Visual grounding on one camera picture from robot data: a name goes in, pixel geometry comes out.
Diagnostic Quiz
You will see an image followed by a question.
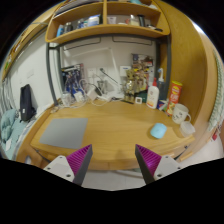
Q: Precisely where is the golden figurine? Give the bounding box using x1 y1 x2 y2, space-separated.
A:
124 69 147 103

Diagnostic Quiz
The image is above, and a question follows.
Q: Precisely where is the white mug with print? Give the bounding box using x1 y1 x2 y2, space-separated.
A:
172 104 191 124

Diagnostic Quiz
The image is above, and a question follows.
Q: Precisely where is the grey mouse pad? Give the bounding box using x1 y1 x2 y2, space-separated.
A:
39 118 88 149

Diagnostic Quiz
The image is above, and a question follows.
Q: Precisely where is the wooden desk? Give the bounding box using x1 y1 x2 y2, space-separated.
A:
16 101 194 170

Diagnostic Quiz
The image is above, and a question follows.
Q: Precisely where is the robot model figure box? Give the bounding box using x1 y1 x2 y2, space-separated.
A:
61 63 84 96

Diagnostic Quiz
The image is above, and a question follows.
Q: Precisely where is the clear glass jar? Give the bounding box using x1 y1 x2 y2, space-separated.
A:
61 91 71 107

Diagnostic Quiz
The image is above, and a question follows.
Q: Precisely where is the wooden wall shelf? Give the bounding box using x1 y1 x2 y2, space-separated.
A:
45 0 170 44

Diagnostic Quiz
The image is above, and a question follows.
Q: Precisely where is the teal bed pillow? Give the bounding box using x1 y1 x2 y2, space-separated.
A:
0 109 16 142

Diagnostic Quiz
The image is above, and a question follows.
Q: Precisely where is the blue spray bottle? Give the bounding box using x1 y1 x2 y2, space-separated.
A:
157 68 165 100

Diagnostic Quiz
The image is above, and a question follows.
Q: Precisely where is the light blue computer mouse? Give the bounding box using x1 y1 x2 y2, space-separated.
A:
150 123 167 139

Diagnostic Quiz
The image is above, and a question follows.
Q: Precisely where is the white power adapter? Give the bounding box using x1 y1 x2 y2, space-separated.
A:
87 89 98 100

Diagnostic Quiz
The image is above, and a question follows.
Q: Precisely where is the white bottle red cap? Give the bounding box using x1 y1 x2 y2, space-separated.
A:
146 80 159 109

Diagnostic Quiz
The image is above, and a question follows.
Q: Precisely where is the clear plastic cup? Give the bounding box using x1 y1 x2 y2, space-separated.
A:
180 121 195 137

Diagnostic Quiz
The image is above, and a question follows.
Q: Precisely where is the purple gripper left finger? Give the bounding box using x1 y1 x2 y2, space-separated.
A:
44 145 93 186

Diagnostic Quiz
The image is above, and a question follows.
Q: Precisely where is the small white cube clock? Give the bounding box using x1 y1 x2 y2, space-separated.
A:
135 97 142 104

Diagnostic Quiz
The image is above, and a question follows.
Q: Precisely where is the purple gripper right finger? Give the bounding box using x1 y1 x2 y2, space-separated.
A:
135 145 181 184

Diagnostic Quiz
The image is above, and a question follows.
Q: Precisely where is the red yellow chips can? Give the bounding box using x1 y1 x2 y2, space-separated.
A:
166 81 183 116

